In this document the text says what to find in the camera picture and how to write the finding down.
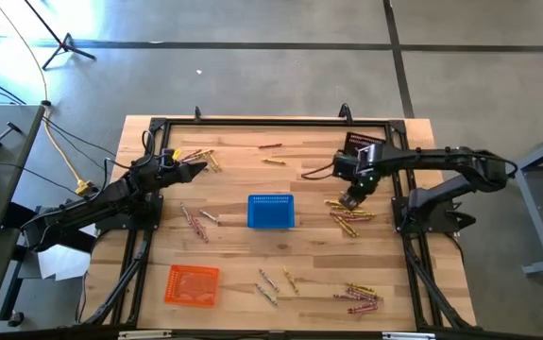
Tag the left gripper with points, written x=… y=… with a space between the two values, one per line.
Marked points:
x=174 y=175

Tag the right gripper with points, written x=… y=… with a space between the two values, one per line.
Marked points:
x=364 y=185

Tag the blue plastic basket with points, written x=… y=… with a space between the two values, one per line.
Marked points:
x=271 y=212

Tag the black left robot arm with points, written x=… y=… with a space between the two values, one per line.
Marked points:
x=87 y=208

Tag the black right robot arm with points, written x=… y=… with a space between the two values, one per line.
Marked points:
x=441 y=156

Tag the black plastic basket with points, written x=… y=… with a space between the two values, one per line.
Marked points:
x=365 y=138

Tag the orange plastic basket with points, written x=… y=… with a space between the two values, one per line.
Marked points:
x=191 y=285

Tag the black tripod stand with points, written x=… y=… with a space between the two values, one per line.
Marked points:
x=64 y=45

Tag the black desk crossbar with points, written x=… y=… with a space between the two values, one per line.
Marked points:
x=13 y=215

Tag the black caster wheel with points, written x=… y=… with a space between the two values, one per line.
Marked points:
x=16 y=319

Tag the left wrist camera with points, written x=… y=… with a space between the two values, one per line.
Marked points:
x=168 y=159

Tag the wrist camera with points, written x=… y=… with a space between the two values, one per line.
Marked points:
x=168 y=159
x=346 y=165

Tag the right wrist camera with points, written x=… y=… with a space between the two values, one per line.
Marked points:
x=346 y=165

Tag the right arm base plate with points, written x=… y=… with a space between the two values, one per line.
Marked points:
x=401 y=222

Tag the black frame bracket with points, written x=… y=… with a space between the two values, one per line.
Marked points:
x=346 y=112
x=198 y=113

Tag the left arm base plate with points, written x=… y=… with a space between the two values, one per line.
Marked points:
x=155 y=219

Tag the black aluminium table frame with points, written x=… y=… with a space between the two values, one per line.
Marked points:
x=276 y=122

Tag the silver metal bracket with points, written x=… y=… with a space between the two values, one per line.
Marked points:
x=143 y=334
x=408 y=335

